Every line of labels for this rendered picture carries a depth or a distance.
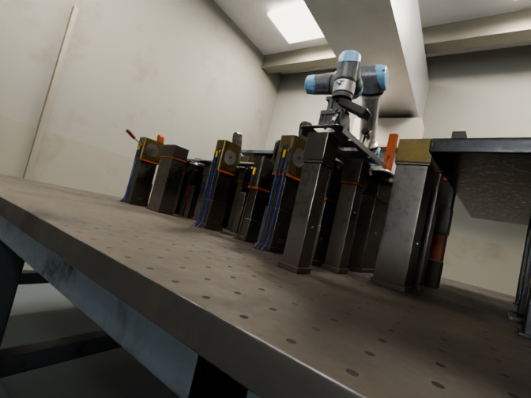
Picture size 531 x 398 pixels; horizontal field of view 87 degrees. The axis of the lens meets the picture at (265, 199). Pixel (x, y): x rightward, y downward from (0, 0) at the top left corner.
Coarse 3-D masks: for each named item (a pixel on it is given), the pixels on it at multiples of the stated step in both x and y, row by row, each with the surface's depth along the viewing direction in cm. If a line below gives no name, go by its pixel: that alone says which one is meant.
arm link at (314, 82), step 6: (306, 78) 112; (312, 78) 111; (318, 78) 110; (324, 78) 109; (330, 78) 107; (306, 84) 112; (312, 84) 111; (318, 84) 110; (324, 84) 109; (306, 90) 114; (312, 90) 112; (318, 90) 111; (324, 90) 110
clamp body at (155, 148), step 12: (144, 144) 149; (156, 144) 153; (144, 156) 149; (156, 156) 154; (132, 168) 151; (144, 168) 151; (132, 180) 150; (144, 180) 151; (132, 192) 147; (144, 192) 152; (144, 204) 152
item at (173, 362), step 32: (0, 224) 74; (0, 256) 76; (32, 256) 58; (0, 288) 77; (64, 288) 48; (96, 288) 43; (0, 320) 78; (96, 320) 41; (128, 320) 37; (0, 352) 82; (32, 352) 86; (64, 352) 93; (96, 352) 102; (128, 352) 36; (160, 352) 33; (192, 352) 30; (0, 384) 71; (192, 384) 30; (224, 384) 27
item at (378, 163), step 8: (304, 128) 61; (312, 128) 60; (336, 128) 57; (344, 128) 55; (304, 136) 63; (336, 136) 61; (344, 136) 60; (352, 136) 58; (344, 144) 65; (352, 144) 64; (360, 144) 62; (344, 152) 72; (352, 152) 70; (360, 152) 69; (368, 152) 65; (344, 160) 78; (368, 160) 74; (376, 160) 69; (384, 168) 74
